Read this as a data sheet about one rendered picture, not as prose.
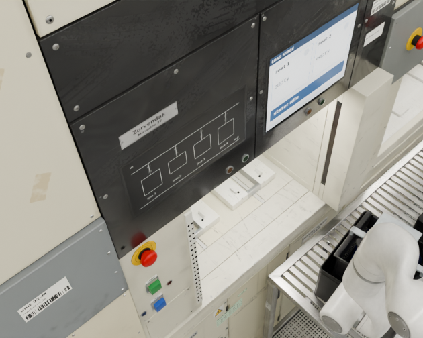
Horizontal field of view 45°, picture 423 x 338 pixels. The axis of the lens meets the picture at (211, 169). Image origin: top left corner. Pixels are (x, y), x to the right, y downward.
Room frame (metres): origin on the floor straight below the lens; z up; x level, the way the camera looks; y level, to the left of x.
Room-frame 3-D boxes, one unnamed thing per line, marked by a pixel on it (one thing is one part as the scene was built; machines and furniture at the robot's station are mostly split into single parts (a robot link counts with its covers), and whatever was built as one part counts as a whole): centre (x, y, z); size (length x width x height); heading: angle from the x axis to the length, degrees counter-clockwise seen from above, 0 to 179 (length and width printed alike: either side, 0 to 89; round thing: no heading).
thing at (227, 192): (1.16, -0.08, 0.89); 0.22 x 0.21 x 0.04; 39
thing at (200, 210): (0.99, 0.13, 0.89); 0.22 x 0.21 x 0.04; 39
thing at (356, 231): (0.75, -0.50, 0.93); 0.24 x 0.20 x 0.32; 47
